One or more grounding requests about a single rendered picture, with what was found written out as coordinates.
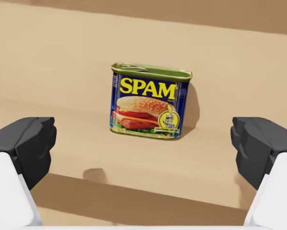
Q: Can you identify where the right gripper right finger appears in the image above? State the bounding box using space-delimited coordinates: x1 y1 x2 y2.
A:
230 116 287 227

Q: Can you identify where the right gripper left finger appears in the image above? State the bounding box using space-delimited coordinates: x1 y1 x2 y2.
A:
0 116 58 227

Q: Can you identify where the pale wooden shelf unit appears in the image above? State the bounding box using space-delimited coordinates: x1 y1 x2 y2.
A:
0 0 287 227

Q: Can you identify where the green and blue rectangular can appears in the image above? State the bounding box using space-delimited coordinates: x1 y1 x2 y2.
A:
109 62 193 141

